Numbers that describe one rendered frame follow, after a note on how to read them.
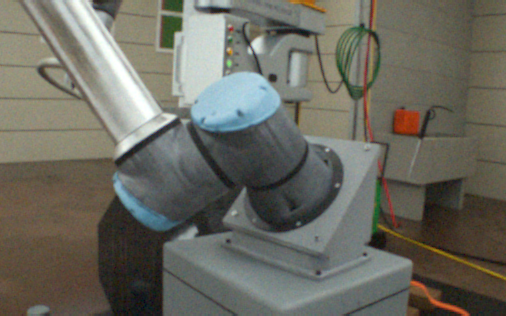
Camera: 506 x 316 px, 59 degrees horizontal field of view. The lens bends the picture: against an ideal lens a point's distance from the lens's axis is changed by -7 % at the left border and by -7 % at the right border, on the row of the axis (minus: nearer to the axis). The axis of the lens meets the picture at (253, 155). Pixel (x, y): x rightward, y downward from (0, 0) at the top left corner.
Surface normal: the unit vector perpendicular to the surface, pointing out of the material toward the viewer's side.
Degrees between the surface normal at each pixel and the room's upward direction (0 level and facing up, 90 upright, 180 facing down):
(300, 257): 90
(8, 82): 90
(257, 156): 117
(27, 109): 90
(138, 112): 72
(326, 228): 47
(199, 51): 90
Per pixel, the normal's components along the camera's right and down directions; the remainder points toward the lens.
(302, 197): 0.16, 0.25
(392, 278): 0.63, 0.13
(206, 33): -0.58, 0.07
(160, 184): -0.06, 0.11
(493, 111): -0.77, 0.04
